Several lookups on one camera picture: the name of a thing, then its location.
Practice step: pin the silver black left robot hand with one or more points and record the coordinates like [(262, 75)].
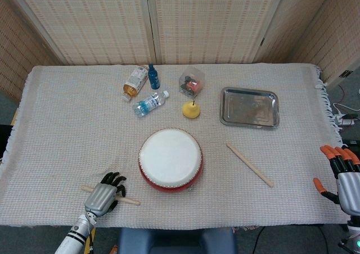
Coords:
[(101, 197)]

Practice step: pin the silver orange-tipped right robot hand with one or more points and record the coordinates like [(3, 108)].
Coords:
[(348, 189)]

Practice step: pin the wooden drumstick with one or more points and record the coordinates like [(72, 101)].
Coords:
[(129, 201), (250, 165)]

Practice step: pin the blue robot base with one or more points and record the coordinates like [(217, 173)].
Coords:
[(174, 240)]

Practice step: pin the red drum with white skin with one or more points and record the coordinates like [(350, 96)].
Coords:
[(170, 155)]

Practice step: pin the rectangular steel tray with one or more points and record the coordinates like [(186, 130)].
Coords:
[(249, 108)]

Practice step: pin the beige woven tablecloth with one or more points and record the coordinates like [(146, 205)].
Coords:
[(70, 138)]

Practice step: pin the white power strip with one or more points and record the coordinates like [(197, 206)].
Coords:
[(347, 122)]

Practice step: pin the clear water bottle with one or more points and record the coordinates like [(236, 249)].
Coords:
[(149, 103)]

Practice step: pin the black object beside table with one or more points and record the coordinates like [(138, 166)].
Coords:
[(4, 138)]

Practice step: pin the orange tea bottle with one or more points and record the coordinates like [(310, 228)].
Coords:
[(135, 82)]

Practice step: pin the yellow pear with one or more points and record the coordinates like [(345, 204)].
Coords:
[(191, 110)]

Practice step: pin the blue spray bottle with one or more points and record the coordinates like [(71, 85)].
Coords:
[(153, 78)]

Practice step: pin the clear plastic box with items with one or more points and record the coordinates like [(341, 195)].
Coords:
[(191, 82)]

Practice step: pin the woven folding screen panel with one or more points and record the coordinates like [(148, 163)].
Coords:
[(17, 54), (211, 23), (295, 26), (343, 40), (92, 23)]

